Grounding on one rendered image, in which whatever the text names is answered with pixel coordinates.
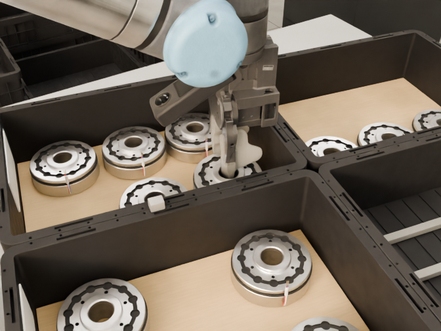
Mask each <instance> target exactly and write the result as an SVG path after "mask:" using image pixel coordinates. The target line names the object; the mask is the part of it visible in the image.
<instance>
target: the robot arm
mask: <svg viewBox="0 0 441 331"><path fill-rule="evenodd" d="M0 2H2V3H5V4H8V5H11V6H14V7H16V8H19V9H22V10H25V11H28V12H31V13H34V14H36V15H39V16H42V17H44V18H48V19H50V20H54V21H55V22H59V23H61V24H64V25H67V26H70V27H73V28H75V29H78V30H81V31H84V32H87V33H90V34H93V35H95V36H98V37H101V38H103V39H107V40H109V41H112V42H114V43H118V44H120V45H123V46H126V47H130V48H132V49H135V50H137V51H140V52H142V53H146V54H148V55H152V56H154V57H157V58H160V59H162V60H164V61H165V64H166V66H167V67H168V69H169V70H170V71H171V72H172V73H174V74H175V75H176V76H177V77H178V79H177V80H176V81H174V82H173V83H172V84H170V85H169V86H167V87H166V88H164V89H163V90H162V91H160V92H159V93H158V94H156V95H154V96H153V97H152V98H151V99H150V106H151V108H152V111H153V113H154V117H155V119H156V120H157V121H158V122H159V123H160V124H161V125H162V126H164V127H167V126H168V125H170V124H171V123H173V122H174V121H175V120H177V119H179V118H180V117H181V116H183V115H184V114H185V113H187V112H189V111H190V110H191V109H193V108H194V107H196V106H197V105H199V104H200V103H202V102H203V101H204V100H206V99H209V125H210V129H211V142H212V147H213V154H216V153H221V157H220V160H221V174H222V175H223V177H224V178H225V179H233V178H234V172H235V171H236V170H237V169H238V168H241V167H243V166H246V165H248V164H251V163H253V162H256V161H257V160H259V159H260V158H261V156H262V154H263V153H262V149H261V148H260V147H257V146H254V145H251V144H249V143H248V140H247V133H248V131H249V127H252V126H256V125H261V127H268V126H272V125H277V120H278V107H279V99H280V93H279V91H278V90H277V88H276V72H277V64H278V49H279V47H278V45H277V44H275V43H274V42H273V40H272V38H271V36H270V35H267V30H268V5H269V0H0ZM274 103H276V107H275V114H274V118H273V113H274Z"/></svg>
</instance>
